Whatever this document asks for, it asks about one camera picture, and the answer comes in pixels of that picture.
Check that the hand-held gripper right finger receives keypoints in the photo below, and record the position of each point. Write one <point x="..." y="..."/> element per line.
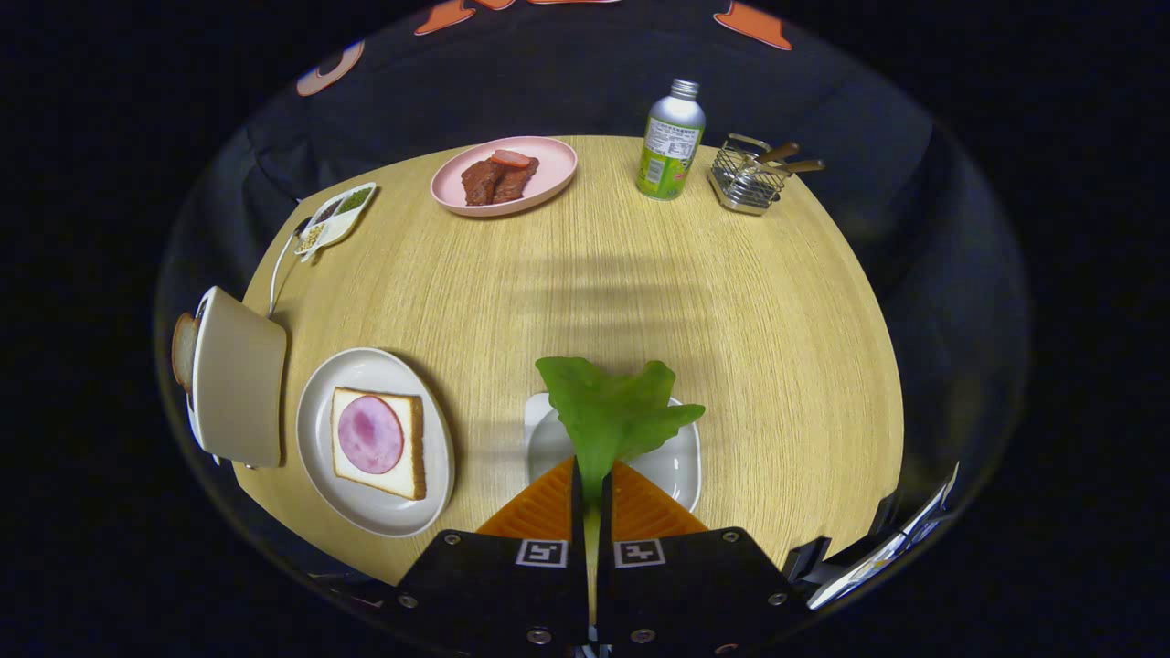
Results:
<point x="695" y="585"/>

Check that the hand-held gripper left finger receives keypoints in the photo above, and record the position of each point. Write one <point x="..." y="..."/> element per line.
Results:
<point x="494" y="585"/>

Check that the green lettuce leaf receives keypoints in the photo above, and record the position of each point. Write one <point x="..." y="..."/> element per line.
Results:
<point x="608" y="411"/>

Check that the toasted bread slice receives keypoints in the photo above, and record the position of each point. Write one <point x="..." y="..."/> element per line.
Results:
<point x="183" y="352"/>

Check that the white square plate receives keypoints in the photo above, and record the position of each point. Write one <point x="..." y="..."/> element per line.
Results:
<point x="672" y="466"/>

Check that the white round plate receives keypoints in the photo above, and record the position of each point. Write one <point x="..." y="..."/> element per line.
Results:
<point x="366" y="509"/>

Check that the white bread slice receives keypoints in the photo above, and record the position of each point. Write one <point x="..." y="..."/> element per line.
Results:
<point x="349" y="471"/>

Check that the pink ham slice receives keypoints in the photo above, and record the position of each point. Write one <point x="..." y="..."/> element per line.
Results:
<point x="370" y="434"/>

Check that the white toaster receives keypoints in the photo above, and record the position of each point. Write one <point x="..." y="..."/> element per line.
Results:
<point x="242" y="384"/>

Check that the white divided dish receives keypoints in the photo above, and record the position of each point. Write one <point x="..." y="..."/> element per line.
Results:
<point x="340" y="230"/>

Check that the heap of yellow beans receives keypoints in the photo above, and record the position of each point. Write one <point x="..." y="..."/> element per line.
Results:
<point x="309" y="239"/>

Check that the brown meat slice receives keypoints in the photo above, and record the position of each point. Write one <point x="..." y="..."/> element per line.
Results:
<point x="477" y="183"/>
<point x="516" y="183"/>

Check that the heap of brown beans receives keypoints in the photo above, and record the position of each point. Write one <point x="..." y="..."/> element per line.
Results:
<point x="327" y="212"/>

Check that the pink plate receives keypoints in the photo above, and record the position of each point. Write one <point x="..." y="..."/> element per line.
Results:
<point x="548" y="178"/>

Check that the heap of green beans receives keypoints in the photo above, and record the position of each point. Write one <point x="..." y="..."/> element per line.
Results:
<point x="355" y="198"/>

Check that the red sausage slice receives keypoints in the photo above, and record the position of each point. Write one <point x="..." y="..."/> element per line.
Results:
<point x="510" y="158"/>

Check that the silver and green bottle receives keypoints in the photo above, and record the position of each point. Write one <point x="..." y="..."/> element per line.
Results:
<point x="667" y="155"/>

